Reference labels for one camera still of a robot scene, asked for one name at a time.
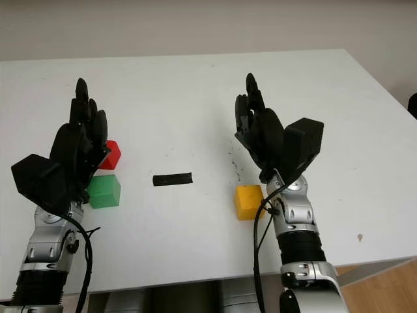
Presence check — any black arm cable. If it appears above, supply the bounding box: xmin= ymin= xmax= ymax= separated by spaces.
xmin=252 ymin=181 xmax=285 ymax=313
xmin=53 ymin=210 xmax=101 ymax=313

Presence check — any black tape strip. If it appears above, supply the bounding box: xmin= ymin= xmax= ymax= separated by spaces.
xmin=152 ymin=172 xmax=194 ymax=188

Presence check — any yellow cube block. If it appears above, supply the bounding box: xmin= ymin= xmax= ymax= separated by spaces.
xmin=235 ymin=185 xmax=266 ymax=222

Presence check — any grey left robot thigh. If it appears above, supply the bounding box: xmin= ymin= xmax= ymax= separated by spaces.
xmin=103 ymin=286 xmax=148 ymax=313

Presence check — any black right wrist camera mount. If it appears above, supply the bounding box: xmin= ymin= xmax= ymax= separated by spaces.
xmin=283 ymin=117 xmax=325 ymax=184

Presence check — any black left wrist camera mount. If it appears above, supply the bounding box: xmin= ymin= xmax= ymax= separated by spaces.
xmin=10 ymin=153 xmax=71 ymax=213

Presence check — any grey right robot thigh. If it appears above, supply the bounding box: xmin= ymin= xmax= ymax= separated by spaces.
xmin=217 ymin=278 xmax=261 ymax=313

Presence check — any green cube block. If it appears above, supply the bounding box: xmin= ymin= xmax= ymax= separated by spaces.
xmin=87 ymin=174 xmax=122 ymax=209

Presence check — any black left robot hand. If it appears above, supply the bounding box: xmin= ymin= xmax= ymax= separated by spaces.
xmin=48 ymin=77 xmax=112 ymax=205

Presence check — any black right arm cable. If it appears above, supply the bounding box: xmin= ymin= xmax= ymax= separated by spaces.
xmin=252 ymin=181 xmax=285 ymax=313

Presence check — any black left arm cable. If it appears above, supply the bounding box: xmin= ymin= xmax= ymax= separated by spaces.
xmin=53 ymin=210 xmax=101 ymax=313

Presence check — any grey robot thigh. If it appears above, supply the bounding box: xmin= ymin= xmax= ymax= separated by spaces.
xmin=217 ymin=278 xmax=261 ymax=313
xmin=103 ymin=286 xmax=148 ymax=313

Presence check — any dark robot waist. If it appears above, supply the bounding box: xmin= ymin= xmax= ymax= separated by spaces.
xmin=143 ymin=280 xmax=223 ymax=313

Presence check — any red cube block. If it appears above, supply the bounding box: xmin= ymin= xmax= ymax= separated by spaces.
xmin=97 ymin=140 xmax=122 ymax=171

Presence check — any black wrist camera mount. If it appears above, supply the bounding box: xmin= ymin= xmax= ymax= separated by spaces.
xmin=10 ymin=153 xmax=71 ymax=213
xmin=283 ymin=117 xmax=325 ymax=184

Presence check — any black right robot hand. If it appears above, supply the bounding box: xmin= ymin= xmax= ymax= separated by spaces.
xmin=233 ymin=72 xmax=294 ymax=184

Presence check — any black round object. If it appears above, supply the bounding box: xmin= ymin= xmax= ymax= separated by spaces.
xmin=407 ymin=93 xmax=417 ymax=120

